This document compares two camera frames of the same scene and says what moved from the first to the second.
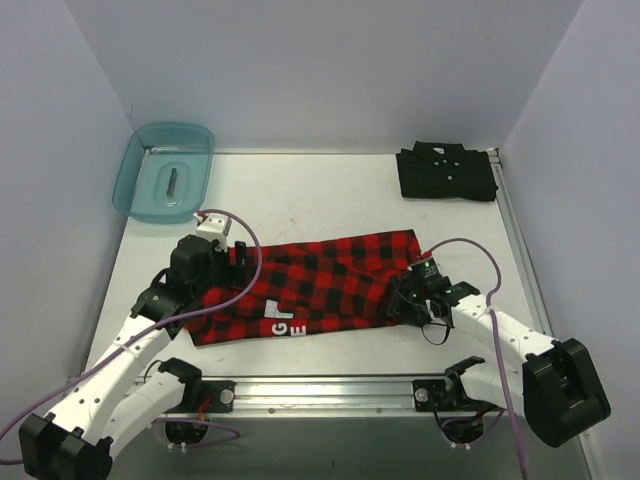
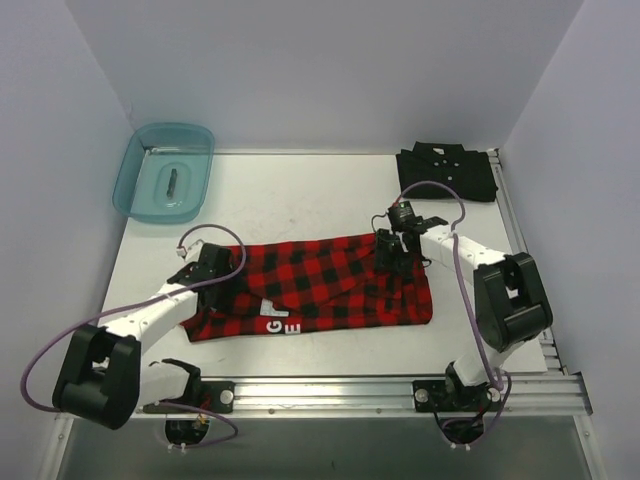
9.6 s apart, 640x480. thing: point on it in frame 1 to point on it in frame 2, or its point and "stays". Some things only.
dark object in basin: [171, 182] stays
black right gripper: [400, 298] to [391, 255]
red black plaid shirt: [305, 286] stays
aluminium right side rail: [532, 284] stays
